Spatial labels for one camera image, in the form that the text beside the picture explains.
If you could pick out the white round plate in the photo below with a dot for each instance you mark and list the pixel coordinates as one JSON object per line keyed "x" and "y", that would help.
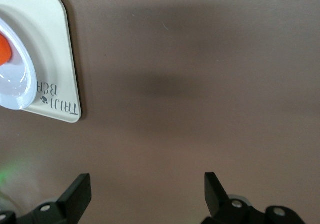
{"x": 15, "y": 84}

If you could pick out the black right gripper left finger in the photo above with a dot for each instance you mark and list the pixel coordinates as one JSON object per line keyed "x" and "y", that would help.
{"x": 62, "y": 209}

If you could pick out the orange fruit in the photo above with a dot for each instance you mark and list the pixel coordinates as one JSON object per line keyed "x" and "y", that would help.
{"x": 4, "y": 50}

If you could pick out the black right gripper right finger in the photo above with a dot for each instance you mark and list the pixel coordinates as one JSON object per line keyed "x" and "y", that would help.
{"x": 225, "y": 209}

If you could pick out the cream bear print tray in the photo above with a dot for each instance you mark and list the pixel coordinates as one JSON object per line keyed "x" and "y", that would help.
{"x": 55, "y": 47}

